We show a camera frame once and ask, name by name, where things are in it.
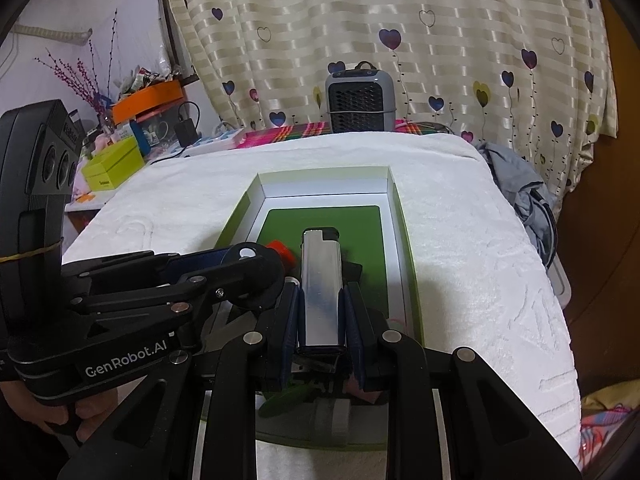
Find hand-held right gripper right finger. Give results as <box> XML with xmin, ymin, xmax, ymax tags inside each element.
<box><xmin>338</xmin><ymin>282</ymin><xmax>583</xmax><ymax>480</ymax></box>

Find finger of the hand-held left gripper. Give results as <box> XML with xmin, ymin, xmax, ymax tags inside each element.
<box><xmin>60</xmin><ymin>246</ymin><xmax>231</xmax><ymax>287</ymax></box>
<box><xmin>70</xmin><ymin>270</ymin><xmax>281</xmax><ymax>348</ymax></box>

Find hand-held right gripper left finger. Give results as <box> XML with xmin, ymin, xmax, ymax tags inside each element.
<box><xmin>57</xmin><ymin>280</ymin><xmax>301</xmax><ymax>480</ymax></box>

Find silver metal lighter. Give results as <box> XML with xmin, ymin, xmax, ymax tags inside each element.
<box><xmin>299</xmin><ymin>227</ymin><xmax>346</xmax><ymax>356</ymax></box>

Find brown bottle with red cap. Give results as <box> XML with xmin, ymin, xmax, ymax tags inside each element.
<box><xmin>264</xmin><ymin>240</ymin><xmax>301</xmax><ymax>278</ymax></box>

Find green white round knob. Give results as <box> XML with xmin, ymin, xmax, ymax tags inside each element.
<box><xmin>259</xmin><ymin>377</ymin><xmax>353</xmax><ymax>448</ymax></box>

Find large green cardboard box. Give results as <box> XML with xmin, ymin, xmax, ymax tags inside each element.
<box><xmin>200</xmin><ymin>165</ymin><xmax>426</xmax><ymax>453</ymax></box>

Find person's left hand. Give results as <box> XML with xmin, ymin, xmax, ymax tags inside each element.
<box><xmin>5</xmin><ymin>382</ymin><xmax>108</xmax><ymax>445</ymax></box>

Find white blue power strip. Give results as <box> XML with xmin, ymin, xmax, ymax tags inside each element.
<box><xmin>185</xmin><ymin>127</ymin><xmax>247</xmax><ymax>156</ymax></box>

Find black power adapter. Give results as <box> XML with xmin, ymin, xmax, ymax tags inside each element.
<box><xmin>175</xmin><ymin>102</ymin><xmax>201</xmax><ymax>146</ymax></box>

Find small green cardboard box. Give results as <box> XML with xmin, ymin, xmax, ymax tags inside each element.
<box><xmin>81</xmin><ymin>136</ymin><xmax>146</xmax><ymax>192</ymax></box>

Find blue white carton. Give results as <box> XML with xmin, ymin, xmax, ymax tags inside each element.
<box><xmin>129</xmin><ymin>121</ymin><xmax>151</xmax><ymax>157</ymax></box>

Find colourful striped cloth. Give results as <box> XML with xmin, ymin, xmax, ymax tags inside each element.
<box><xmin>237</xmin><ymin>119</ymin><xmax>451</xmax><ymax>151</ymax></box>

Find orange lidded clear container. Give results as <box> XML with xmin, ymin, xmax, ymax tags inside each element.
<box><xmin>111</xmin><ymin>80</ymin><xmax>188</xmax><ymax>146</ymax></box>

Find purple flower branches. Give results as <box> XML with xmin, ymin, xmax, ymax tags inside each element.
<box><xmin>37</xmin><ymin>7</ymin><xmax>121</xmax><ymax>116</ymax></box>

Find small grey fan heater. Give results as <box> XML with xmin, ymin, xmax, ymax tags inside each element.
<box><xmin>325</xmin><ymin>61</ymin><xmax>398</xmax><ymax>134</ymax></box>

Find grey cloth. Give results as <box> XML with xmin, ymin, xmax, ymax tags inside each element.
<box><xmin>475</xmin><ymin>140</ymin><xmax>561</xmax><ymax>271</ymax></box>

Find colourful patterned cloth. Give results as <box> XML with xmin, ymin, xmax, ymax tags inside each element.
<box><xmin>580</xmin><ymin>395</ymin><xmax>626</xmax><ymax>466</ymax></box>

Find heart print striped curtain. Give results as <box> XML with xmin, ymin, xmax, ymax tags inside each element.
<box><xmin>162</xmin><ymin>0</ymin><xmax>618</xmax><ymax>196</ymax></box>

